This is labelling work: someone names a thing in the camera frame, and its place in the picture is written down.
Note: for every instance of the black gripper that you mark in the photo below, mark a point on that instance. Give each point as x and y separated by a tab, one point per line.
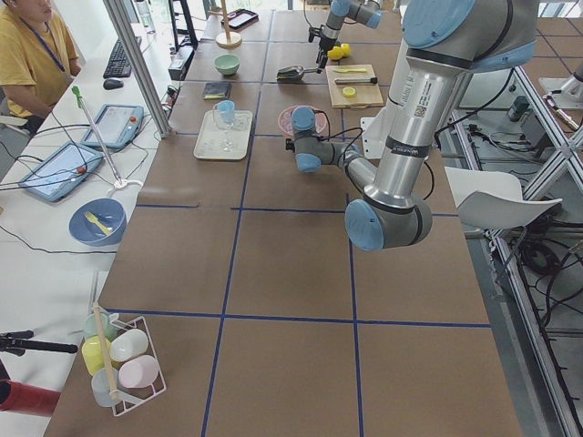
324	40
289	145

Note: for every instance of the steel ice scoop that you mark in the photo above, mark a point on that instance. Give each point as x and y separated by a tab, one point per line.
295	73

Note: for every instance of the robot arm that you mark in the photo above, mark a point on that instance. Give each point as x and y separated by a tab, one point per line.
441	41
368	13

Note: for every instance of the pink bowl of ice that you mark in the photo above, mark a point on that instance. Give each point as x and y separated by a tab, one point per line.
285	120

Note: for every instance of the blue plastic cup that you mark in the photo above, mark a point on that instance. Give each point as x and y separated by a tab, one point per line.
226	111

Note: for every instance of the white cup in rack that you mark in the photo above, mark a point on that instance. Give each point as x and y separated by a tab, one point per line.
128	345

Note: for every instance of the pink cup in rack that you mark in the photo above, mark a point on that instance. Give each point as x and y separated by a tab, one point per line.
139	372

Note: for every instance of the yellow cup in rack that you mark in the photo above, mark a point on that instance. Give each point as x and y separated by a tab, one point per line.
92	355

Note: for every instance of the yellow lemon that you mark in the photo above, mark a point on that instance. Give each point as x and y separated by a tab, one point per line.
346	49
339	53

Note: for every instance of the yellow plastic knife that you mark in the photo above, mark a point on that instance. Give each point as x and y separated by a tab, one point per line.
349	70

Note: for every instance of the wooden cutting board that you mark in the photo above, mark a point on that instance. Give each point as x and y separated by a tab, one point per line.
367	96

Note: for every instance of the lemon half slice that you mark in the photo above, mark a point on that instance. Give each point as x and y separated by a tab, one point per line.
349	92

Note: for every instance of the cream bear tray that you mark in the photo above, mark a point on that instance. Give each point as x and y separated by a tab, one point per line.
209	142

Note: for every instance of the clear wine glass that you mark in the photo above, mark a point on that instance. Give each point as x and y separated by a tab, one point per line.
227	141

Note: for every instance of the wooden stand with round base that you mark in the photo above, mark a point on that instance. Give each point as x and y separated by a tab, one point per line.
227	38

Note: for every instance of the green ceramic bowl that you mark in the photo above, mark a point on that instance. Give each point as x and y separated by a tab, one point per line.
227	64

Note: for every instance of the blue teach pendant far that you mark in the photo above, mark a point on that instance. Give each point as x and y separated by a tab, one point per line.
119	124

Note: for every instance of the blue teach pendant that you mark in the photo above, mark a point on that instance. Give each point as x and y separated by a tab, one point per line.
119	124
61	172

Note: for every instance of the metal rod on stand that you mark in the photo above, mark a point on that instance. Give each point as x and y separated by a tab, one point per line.
119	182

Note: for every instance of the black keyboard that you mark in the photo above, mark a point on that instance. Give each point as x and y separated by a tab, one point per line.
118	64

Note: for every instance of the black computer mouse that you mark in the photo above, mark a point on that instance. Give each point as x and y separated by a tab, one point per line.
112	83

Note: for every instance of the blue bowl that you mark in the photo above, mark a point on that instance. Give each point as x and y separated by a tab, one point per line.
110	212

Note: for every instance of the white chair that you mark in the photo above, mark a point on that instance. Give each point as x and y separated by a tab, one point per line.
493	199

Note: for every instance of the yellow fork in bowl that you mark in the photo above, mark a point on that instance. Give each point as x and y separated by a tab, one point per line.
93	219

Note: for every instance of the blue teach pendant near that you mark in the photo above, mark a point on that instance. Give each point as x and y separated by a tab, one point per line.
61	172

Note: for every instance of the person in yellow shirt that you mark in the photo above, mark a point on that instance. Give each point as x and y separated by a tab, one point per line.
38	60

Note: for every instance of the red cylinder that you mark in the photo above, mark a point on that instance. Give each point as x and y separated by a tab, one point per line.
27	399

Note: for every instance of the steel rod handle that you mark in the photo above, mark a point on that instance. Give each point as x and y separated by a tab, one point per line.
360	81

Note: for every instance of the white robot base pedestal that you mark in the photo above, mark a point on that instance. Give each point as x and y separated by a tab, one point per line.
375	131

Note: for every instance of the aluminium frame post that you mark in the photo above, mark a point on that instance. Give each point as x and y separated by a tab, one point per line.
120	20

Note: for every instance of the white wire cup rack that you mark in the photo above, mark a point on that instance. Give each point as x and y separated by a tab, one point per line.
107	391

